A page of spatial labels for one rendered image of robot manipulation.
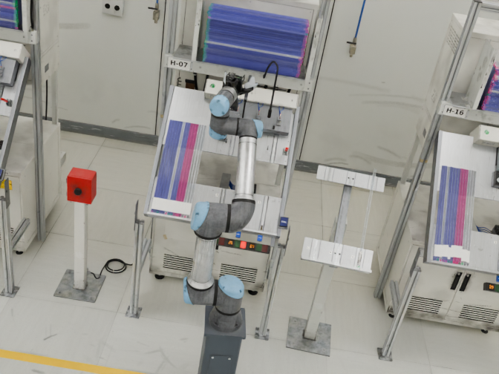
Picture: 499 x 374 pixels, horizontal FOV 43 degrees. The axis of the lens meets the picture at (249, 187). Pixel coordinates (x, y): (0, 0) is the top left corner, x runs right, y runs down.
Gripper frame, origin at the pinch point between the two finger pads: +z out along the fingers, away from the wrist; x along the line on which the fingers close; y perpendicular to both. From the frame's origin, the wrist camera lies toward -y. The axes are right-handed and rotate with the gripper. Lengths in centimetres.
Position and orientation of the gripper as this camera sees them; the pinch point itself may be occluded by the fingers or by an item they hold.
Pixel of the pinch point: (241, 81)
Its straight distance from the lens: 285.6
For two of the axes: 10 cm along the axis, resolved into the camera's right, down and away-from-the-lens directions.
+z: 2.7, -4.9, 8.3
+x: -9.6, -2.0, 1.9
